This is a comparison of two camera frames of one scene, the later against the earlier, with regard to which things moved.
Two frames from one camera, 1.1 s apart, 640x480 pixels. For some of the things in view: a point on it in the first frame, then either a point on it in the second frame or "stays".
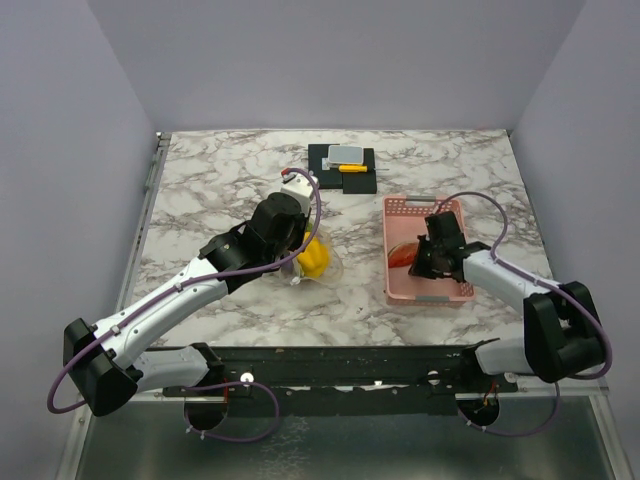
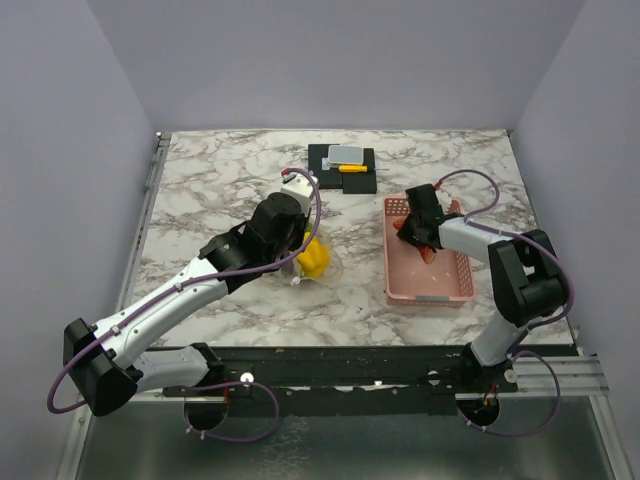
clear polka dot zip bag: x=319 y=261 stays
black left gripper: x=302 y=224 stays
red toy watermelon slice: x=402 y=254 → x=428 y=255
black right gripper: x=419 y=267 → x=406 y=234
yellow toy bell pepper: x=315 y=258 stays
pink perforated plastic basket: x=404 y=222 stays
